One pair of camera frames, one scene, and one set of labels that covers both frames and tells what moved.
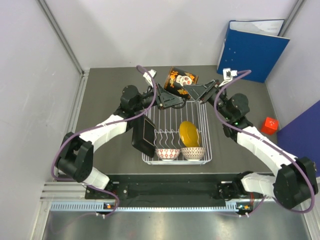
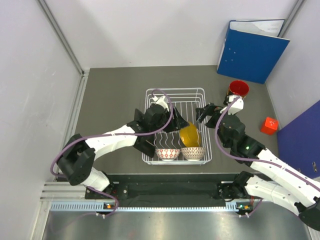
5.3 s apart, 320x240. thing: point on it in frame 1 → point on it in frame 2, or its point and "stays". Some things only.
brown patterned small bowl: (193, 153) stays
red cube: (270, 126) stays
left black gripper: (164, 99) → (178, 122)
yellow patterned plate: (189, 134) stays
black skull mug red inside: (176, 80) → (238, 87)
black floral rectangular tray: (143, 135) stays
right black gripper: (203, 92) → (210, 110)
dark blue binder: (300, 136) stays
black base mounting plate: (170, 188) stays
